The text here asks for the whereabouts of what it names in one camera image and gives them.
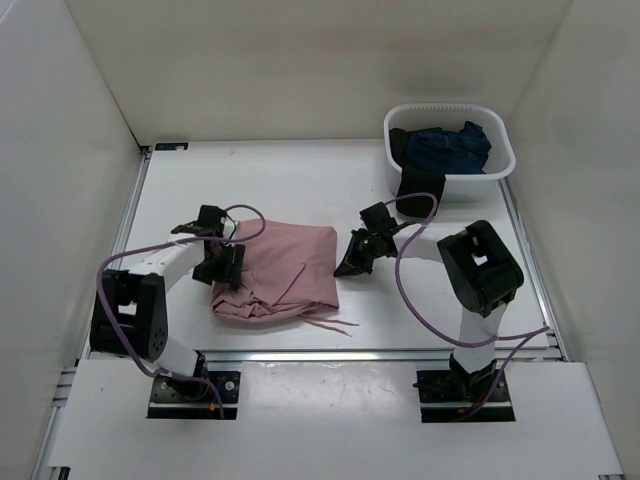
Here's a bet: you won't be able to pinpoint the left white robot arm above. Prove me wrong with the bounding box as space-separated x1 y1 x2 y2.
89 205 245 407

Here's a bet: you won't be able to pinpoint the black garment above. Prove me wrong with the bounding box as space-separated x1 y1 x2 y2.
389 128 446 218

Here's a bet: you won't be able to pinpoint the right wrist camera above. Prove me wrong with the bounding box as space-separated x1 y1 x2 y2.
359 202 397 234

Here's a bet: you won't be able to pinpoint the pink trousers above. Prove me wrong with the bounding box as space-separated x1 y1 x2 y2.
211 219 356 334

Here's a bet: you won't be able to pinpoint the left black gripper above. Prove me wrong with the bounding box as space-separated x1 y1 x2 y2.
192 240 246 288

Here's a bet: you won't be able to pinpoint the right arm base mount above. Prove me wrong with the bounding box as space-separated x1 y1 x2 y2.
413 370 516 424

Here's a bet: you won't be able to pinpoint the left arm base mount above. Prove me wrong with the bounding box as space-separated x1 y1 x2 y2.
147 352 241 421

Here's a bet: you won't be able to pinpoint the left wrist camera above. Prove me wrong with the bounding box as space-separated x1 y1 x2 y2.
171 205 239 240

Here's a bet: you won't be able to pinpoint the purple cable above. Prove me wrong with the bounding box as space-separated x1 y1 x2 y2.
382 193 551 396
97 203 267 416

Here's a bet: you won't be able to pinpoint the dark blue garment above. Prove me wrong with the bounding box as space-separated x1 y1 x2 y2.
404 121 492 175

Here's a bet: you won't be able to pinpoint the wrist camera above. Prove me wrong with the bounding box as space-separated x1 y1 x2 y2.
359 202 397 234
171 205 239 240

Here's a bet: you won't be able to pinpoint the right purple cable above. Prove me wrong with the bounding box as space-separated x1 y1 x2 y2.
382 193 551 396

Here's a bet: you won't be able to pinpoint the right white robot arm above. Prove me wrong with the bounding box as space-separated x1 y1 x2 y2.
334 219 524 403

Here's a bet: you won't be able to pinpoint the white plastic basket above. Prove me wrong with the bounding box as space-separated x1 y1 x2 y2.
383 103 516 202

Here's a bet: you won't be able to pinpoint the aluminium front rail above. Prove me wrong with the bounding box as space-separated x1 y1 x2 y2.
84 347 561 366

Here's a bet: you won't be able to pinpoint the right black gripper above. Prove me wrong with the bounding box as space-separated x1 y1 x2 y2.
335 229 382 277

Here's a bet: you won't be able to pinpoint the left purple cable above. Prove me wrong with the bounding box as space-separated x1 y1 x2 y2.
97 203 267 416

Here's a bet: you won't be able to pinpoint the blue label sticker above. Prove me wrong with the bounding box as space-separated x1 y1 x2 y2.
154 142 189 151

